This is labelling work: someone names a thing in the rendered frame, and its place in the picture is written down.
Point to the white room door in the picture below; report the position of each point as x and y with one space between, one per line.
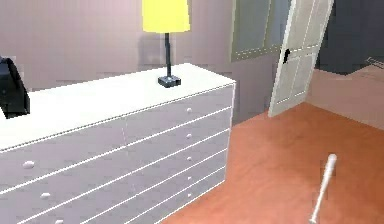
300 56

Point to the black television set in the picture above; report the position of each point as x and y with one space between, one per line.
11 90

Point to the white baseball bat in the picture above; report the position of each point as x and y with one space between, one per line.
325 183

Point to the grey framed window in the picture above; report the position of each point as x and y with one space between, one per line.
256 26

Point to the yellow shade table lamp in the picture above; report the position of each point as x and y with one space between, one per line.
165 15

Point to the white chest of drawers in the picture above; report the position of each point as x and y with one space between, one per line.
110 140

